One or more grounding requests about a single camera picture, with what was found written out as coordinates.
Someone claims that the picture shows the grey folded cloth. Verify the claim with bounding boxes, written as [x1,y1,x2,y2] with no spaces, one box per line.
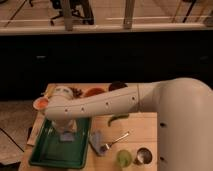
[89,130,105,156]

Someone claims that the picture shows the green chili pepper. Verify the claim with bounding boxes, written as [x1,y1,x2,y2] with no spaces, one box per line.
[107,114,129,127]

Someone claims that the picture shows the metal cup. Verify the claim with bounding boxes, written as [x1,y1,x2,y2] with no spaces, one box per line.
[134,147,153,165]

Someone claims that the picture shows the small pink bowl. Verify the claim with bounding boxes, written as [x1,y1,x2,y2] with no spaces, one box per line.
[33,97,49,110]

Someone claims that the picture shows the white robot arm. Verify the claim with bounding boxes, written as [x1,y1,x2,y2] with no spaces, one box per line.
[45,78,213,171]

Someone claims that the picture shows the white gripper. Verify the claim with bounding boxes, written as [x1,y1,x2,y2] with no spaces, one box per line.
[52,120,77,133]

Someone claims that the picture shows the dark maroon bowl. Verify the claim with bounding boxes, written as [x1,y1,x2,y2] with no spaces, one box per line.
[108,82,126,91]

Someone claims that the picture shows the green plastic tray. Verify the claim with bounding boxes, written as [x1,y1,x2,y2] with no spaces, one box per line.
[29,118,92,169]

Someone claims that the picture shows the green plastic cup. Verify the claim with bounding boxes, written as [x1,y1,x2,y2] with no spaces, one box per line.
[116,149,132,168]

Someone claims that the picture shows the orange bowl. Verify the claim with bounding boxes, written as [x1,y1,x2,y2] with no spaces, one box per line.
[83,87,105,97]

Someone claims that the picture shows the blue sponge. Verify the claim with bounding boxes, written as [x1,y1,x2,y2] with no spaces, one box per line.
[60,132,74,142]

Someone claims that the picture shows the brown dried fruit cluster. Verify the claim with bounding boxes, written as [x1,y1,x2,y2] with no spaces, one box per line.
[71,87,83,98]

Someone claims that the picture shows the black office chair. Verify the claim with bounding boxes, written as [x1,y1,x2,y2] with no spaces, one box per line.
[50,0,94,26]

